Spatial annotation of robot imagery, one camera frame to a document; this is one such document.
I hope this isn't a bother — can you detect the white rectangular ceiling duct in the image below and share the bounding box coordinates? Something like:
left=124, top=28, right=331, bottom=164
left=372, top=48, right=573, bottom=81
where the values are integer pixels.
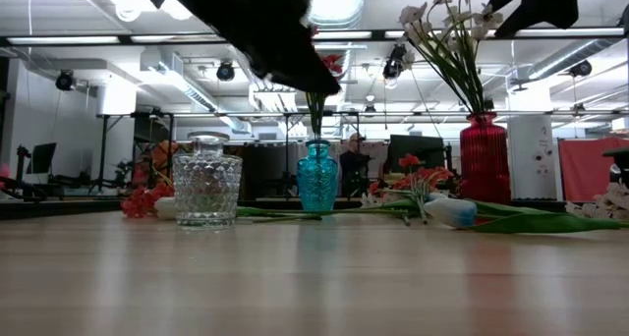
left=140, top=47, right=253, bottom=135

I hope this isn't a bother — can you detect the black aluminium table frame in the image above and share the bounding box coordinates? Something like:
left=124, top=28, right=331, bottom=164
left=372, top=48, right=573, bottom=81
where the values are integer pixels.
left=0, top=196, right=629, bottom=222

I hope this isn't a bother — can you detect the black overhead crossbar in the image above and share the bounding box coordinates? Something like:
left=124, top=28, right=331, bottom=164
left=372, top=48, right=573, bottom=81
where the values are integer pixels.
left=0, top=28, right=629, bottom=47

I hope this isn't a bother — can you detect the person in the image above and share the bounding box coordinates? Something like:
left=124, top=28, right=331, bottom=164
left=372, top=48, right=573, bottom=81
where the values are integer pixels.
left=338, top=132, right=374, bottom=199

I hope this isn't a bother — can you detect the colourful patterned quilt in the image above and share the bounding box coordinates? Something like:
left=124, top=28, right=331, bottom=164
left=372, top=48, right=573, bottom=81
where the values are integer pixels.
left=131, top=140, right=174, bottom=188

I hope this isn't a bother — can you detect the small black monitor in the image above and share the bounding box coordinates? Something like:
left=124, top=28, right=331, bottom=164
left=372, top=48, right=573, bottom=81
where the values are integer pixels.
left=26, top=141, right=58, bottom=176

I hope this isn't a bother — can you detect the wide silver ventilation duct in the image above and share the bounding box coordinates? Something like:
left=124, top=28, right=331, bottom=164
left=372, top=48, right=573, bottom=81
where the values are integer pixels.
left=307, top=0, right=369, bottom=31

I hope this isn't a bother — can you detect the clear cut-glass vase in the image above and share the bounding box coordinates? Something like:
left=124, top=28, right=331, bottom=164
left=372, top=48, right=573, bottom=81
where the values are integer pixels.
left=171, top=132, right=244, bottom=230

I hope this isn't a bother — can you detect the red ribbed glass vase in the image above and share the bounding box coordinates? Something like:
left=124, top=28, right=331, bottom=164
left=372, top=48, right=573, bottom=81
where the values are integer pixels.
left=459, top=112, right=512, bottom=205

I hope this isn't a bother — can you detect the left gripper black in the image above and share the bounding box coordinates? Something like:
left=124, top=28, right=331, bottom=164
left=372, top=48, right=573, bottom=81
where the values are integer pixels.
left=144, top=0, right=343, bottom=96

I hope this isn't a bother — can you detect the black computer monitor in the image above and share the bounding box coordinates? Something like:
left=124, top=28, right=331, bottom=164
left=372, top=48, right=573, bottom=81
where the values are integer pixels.
left=387, top=134, right=446, bottom=176

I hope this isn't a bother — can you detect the blue glass vase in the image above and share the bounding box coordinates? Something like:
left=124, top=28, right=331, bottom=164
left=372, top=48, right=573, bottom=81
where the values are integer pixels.
left=296, top=139, right=340, bottom=212

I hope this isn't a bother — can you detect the red partition panel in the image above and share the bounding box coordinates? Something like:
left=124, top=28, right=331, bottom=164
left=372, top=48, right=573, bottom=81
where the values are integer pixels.
left=558, top=138, right=629, bottom=203

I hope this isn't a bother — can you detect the black office chair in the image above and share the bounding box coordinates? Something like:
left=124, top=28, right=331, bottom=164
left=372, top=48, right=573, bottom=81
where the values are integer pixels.
left=602, top=147, right=629, bottom=203

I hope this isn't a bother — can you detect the slim silver ventilation duct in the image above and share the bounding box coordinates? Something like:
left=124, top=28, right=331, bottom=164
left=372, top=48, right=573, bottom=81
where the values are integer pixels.
left=528, top=37, right=618, bottom=81

